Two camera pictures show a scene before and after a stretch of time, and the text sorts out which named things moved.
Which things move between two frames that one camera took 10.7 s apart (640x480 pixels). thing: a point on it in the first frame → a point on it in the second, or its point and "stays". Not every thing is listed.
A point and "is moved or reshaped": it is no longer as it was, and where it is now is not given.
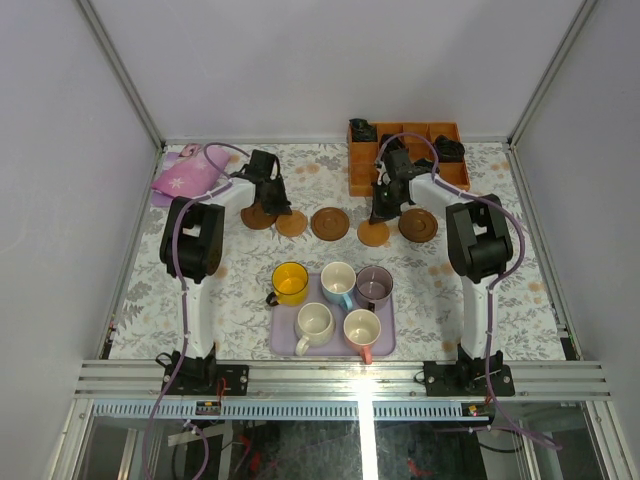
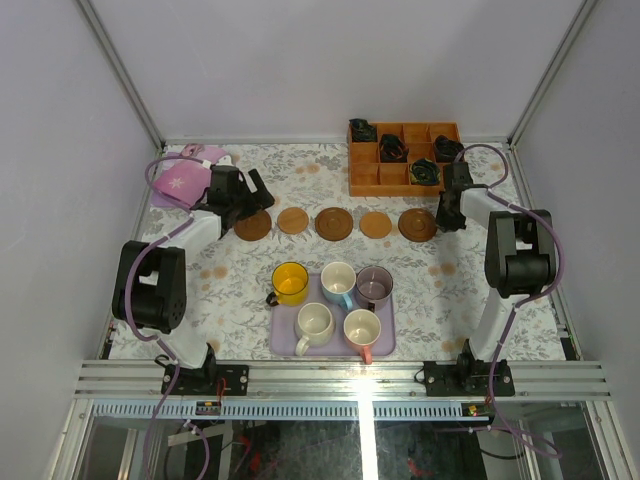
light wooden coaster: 373,235 is moved or reshaped
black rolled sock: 393,145 stays
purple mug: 373,288 stays
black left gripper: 273,195 → 248,195
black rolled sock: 361,130 stays
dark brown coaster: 330,223 stays
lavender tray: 283,320 stays
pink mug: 361,329 stays
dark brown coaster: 255,216 is moved or reshaped
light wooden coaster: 291,225 stays
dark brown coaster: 418,225 stays
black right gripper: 379,212 → 445,225
